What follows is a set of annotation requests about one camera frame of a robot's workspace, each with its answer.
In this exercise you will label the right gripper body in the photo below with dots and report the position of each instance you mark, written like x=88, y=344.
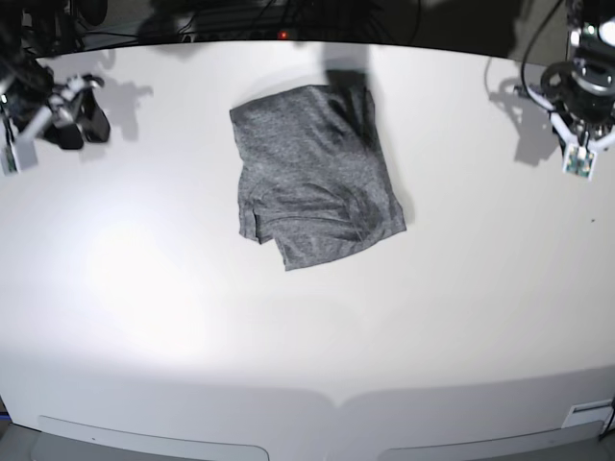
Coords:
x=30, y=117

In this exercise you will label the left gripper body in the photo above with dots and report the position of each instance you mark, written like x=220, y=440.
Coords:
x=582, y=93

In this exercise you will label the grey long-sleeve T-shirt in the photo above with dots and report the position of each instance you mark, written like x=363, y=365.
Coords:
x=314, y=178

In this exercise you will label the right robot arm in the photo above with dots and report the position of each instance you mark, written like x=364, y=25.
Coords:
x=31, y=30

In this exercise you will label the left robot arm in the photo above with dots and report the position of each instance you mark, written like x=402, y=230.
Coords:
x=590, y=38

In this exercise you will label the black power strip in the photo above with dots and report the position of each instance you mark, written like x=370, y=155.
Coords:
x=258, y=34

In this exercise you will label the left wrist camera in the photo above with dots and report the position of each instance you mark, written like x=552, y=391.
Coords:
x=578, y=161

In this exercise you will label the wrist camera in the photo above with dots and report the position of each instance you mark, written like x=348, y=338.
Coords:
x=578, y=161
x=17, y=156

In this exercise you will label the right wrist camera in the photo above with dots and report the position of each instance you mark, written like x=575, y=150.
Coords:
x=17, y=156

